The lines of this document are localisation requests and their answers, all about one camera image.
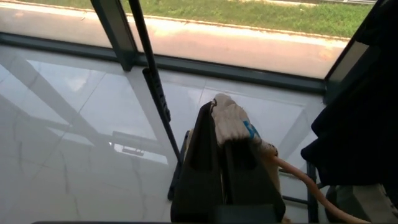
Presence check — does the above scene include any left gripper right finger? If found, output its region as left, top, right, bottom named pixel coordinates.
left=223, top=138, right=286, bottom=222

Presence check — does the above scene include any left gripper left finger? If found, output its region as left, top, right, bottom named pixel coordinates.
left=170, top=101, right=223, bottom=222

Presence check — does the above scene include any cream printed garment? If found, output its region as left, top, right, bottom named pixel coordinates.
left=183, top=93, right=293, bottom=223

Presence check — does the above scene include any pink clothes hanger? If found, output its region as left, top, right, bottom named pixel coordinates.
left=272, top=154, right=371, bottom=224

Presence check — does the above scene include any black garment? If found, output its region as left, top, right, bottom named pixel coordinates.
left=300, top=0, right=398, bottom=187

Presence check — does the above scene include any black clothes rack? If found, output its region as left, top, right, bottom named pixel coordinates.
left=129, top=0, right=320, bottom=223

